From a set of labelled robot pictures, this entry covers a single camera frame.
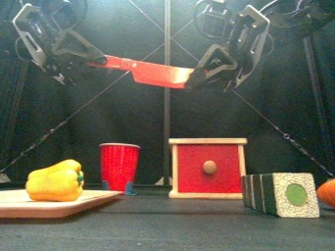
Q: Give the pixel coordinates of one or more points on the red toy knife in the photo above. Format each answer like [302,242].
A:
[150,72]

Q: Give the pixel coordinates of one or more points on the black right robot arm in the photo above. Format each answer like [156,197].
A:
[301,14]

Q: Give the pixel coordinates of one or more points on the wooden box with red front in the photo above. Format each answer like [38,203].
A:
[207,170]

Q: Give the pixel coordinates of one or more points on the red plastic cup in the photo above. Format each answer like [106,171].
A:
[119,166]

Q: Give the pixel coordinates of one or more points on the yellow toy bell pepper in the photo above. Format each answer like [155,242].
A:
[54,183]

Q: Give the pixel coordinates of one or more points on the green white patterned block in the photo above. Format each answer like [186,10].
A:
[283,194]

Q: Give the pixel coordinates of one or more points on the blue cup stand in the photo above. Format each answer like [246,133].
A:
[130,188]

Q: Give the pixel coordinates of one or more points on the orange toy vegetable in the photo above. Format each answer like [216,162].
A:
[327,192]

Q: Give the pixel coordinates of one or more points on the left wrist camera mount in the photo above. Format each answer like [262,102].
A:
[66,14]

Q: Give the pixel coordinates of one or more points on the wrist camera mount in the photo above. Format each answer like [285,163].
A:
[215,19]
[66,14]

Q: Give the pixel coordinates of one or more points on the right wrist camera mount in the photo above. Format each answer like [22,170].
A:
[215,19]

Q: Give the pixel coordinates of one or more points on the vertical metal frame pole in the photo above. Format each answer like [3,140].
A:
[167,114]

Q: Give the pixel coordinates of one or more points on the metal pole foot bracket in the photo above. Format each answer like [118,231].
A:
[164,181]

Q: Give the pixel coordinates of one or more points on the metal frame corner bracket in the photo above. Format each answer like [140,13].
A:
[3,178]

